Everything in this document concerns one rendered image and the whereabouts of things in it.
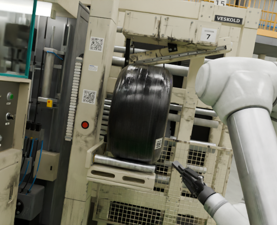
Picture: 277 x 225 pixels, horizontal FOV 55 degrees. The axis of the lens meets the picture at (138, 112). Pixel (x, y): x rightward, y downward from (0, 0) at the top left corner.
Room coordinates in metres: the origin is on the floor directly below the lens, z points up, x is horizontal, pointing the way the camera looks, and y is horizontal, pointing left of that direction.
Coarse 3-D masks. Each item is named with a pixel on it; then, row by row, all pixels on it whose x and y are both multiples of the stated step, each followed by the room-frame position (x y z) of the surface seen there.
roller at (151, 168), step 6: (96, 156) 1.40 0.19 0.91; (102, 156) 1.41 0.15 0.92; (108, 156) 1.41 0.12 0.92; (102, 162) 1.40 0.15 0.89; (108, 162) 1.39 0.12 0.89; (114, 162) 1.39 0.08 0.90; (120, 162) 1.39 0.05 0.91; (126, 162) 1.39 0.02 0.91; (132, 162) 1.39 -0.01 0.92; (138, 162) 1.39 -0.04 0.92; (132, 168) 1.38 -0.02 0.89; (138, 168) 1.38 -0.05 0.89; (144, 168) 1.37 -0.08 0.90; (150, 168) 1.37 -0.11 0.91; (156, 168) 1.37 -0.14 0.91
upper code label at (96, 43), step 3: (90, 39) 1.49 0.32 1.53; (93, 39) 1.48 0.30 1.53; (96, 39) 1.48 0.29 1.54; (99, 39) 1.48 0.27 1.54; (102, 39) 1.48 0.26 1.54; (90, 42) 1.49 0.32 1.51; (93, 42) 1.48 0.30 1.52; (96, 42) 1.48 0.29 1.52; (99, 42) 1.48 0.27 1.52; (102, 42) 1.48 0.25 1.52; (90, 45) 1.49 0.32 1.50; (93, 45) 1.48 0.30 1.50; (96, 45) 1.48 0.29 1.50; (99, 45) 1.48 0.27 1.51; (102, 45) 1.48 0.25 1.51; (90, 48) 1.49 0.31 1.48; (93, 48) 1.48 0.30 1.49; (96, 48) 1.48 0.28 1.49; (99, 48) 1.48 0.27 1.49; (102, 48) 1.48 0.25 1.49; (99, 51) 1.48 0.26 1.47
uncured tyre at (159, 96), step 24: (120, 72) 1.42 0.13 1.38; (144, 72) 1.38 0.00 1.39; (168, 72) 1.45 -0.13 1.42; (120, 96) 1.29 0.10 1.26; (144, 96) 1.28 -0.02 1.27; (168, 96) 1.32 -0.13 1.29; (120, 120) 1.27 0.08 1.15; (144, 120) 1.26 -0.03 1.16; (120, 144) 1.31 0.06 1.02; (144, 144) 1.29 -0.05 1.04
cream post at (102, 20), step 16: (96, 0) 1.49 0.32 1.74; (112, 0) 1.48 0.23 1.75; (96, 16) 1.49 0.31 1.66; (112, 16) 1.48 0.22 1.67; (96, 32) 1.48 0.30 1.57; (112, 32) 1.54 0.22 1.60; (112, 48) 1.59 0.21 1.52; (96, 64) 1.48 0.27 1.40; (80, 80) 1.49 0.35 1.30; (96, 80) 1.48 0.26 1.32; (80, 96) 1.49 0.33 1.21; (96, 96) 1.48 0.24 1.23; (80, 112) 1.49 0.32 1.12; (96, 112) 1.48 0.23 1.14; (80, 128) 1.49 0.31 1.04; (96, 128) 1.49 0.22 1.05; (80, 144) 1.48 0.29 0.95; (80, 160) 1.48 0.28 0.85; (80, 176) 1.48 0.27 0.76; (80, 192) 1.48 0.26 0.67; (64, 208) 1.49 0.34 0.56; (80, 208) 1.48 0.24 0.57; (64, 224) 1.49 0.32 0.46; (80, 224) 1.48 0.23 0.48
